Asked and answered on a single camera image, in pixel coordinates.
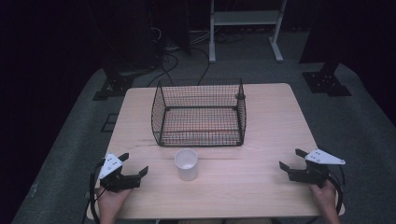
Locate white metal stand frame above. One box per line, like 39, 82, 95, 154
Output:
208, 0, 288, 64

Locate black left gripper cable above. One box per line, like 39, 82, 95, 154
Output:
81, 159, 106, 224

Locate person's left hand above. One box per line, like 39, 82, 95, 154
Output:
97, 187, 133, 217

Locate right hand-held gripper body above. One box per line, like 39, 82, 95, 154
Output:
287, 148, 347, 189

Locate black floor cables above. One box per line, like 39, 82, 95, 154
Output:
145, 27, 216, 89

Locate white cup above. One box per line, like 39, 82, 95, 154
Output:
174, 147, 199, 182

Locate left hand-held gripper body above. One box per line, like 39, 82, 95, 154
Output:
98, 152, 141, 193

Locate person's right hand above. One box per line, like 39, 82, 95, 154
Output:
309, 179, 338, 216

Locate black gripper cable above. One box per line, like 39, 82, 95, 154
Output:
325, 164, 347, 217
81, 159, 106, 224

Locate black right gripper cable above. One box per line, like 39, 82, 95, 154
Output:
325, 164, 347, 217

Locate black wire mesh basket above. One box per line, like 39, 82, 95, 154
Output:
150, 77, 248, 148

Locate black stand base plate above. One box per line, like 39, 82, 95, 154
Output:
92, 72, 135, 102
301, 62, 353, 98

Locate black rectangular floor frame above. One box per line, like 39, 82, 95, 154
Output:
100, 113, 120, 133

